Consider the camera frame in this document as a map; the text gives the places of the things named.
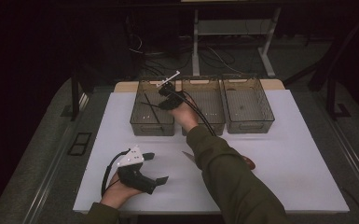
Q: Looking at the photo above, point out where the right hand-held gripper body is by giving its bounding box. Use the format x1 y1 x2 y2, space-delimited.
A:
156 70 185 110

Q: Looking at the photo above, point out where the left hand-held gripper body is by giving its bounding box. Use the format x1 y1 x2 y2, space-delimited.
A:
117 145 159 195

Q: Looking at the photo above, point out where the black chopstick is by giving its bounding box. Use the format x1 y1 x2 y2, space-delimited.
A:
140 101 161 109
144 92 162 126

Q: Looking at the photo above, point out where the clear brown plastic bin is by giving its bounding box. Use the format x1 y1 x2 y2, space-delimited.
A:
130 78 176 137
180 77 227 137
221 76 276 134

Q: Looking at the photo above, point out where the brown wooden spoon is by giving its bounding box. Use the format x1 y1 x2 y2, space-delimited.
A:
242 154 256 171

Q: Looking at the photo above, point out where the person's right hand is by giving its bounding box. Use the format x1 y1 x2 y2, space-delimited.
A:
169 100 200 133

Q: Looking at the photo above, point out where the person's left hand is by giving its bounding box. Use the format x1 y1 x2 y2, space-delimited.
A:
100 171 143 209

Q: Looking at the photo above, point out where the white table mat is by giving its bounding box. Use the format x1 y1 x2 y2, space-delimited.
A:
73 89 351 215

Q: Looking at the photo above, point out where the black metal stand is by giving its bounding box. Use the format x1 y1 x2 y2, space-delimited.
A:
325 74 352 120

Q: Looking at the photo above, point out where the left hand-held gripper cable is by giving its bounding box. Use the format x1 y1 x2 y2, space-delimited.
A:
101 148 131 198

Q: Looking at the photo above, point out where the hand-held gripper cable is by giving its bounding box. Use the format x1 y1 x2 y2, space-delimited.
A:
101 148 131 198
173 89 218 138

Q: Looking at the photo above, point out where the tangle of floor cables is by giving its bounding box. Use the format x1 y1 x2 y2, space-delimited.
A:
127 32 246 77

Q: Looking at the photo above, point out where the right hand-held gripper cable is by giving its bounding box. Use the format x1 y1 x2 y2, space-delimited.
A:
173 89 218 138

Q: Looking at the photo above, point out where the black rectangular floor frame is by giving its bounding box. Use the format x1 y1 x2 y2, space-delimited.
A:
67 132 93 157

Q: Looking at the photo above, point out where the white desk frame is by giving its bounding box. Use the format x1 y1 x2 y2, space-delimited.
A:
191 7 283 78

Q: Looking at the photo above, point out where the metal floor rail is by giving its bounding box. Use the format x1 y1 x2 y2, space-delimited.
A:
329 115 359 203
21 92 90 224

